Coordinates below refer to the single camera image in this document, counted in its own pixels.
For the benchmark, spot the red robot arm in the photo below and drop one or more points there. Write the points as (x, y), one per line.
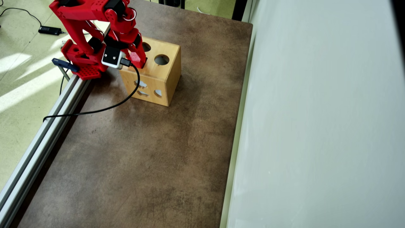
(79, 12)

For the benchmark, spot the large white board panel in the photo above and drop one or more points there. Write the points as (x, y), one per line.
(316, 126)

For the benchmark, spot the aluminium profile rail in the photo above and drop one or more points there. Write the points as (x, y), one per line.
(41, 142)

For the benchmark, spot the wooden shape sorter box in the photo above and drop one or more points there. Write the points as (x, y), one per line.
(158, 79)

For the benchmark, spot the blue clamp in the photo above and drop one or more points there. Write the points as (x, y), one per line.
(65, 64)

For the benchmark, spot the black power adapter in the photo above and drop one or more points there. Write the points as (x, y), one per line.
(50, 30)

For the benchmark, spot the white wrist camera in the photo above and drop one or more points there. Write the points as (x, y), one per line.
(111, 58)

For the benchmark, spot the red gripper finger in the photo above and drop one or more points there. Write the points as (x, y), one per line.
(144, 60)

